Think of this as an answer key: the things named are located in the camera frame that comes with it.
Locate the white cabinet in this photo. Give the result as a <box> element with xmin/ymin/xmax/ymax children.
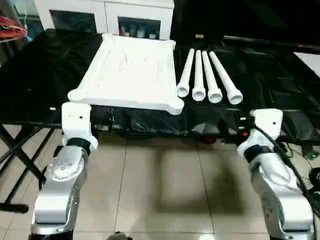
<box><xmin>32</xmin><ymin>0</ymin><xmax>175</xmax><ymax>41</ymax></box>

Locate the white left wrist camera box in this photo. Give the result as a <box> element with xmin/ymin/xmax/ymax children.
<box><xmin>61</xmin><ymin>102</ymin><xmax>99</xmax><ymax>151</ymax></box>

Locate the black mat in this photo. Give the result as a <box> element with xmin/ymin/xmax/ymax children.
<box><xmin>0</xmin><ymin>29</ymin><xmax>320</xmax><ymax>146</ymax></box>

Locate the white plastic table top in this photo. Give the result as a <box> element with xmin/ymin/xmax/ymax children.
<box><xmin>67</xmin><ymin>33</ymin><xmax>186</xmax><ymax>116</ymax></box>

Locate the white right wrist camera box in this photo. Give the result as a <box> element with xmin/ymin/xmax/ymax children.
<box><xmin>248</xmin><ymin>108</ymin><xmax>283</xmax><ymax>146</ymax></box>

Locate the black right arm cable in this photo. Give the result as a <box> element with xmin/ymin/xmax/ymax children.
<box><xmin>240</xmin><ymin>117</ymin><xmax>320</xmax><ymax>211</ymax></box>

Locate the white plastic table leg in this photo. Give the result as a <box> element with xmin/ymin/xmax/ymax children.
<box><xmin>201</xmin><ymin>50</ymin><xmax>224</xmax><ymax>104</ymax></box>
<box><xmin>176</xmin><ymin>48</ymin><xmax>196</xmax><ymax>98</ymax></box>
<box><xmin>208</xmin><ymin>50</ymin><xmax>244</xmax><ymax>106</ymax></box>
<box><xmin>192</xmin><ymin>50</ymin><xmax>207</xmax><ymax>102</ymax></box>

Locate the white flat board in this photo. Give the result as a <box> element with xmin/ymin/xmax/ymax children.
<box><xmin>294</xmin><ymin>51</ymin><xmax>320</xmax><ymax>78</ymax></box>

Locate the black folding table frame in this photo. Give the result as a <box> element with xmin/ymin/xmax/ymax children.
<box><xmin>0</xmin><ymin>125</ymin><xmax>51</xmax><ymax>213</ymax></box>

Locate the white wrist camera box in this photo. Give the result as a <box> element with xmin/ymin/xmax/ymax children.
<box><xmin>61</xmin><ymin>102</ymin><xmax>99</xmax><ymax>151</ymax></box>
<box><xmin>248</xmin><ymin>108</ymin><xmax>283</xmax><ymax>146</ymax></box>

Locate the red wire bundle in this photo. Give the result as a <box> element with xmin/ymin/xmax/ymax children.
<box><xmin>0</xmin><ymin>16</ymin><xmax>28</xmax><ymax>43</ymax></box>

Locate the grey robot foot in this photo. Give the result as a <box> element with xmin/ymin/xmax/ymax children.
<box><xmin>107</xmin><ymin>231</ymin><xmax>133</xmax><ymax>240</ymax></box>

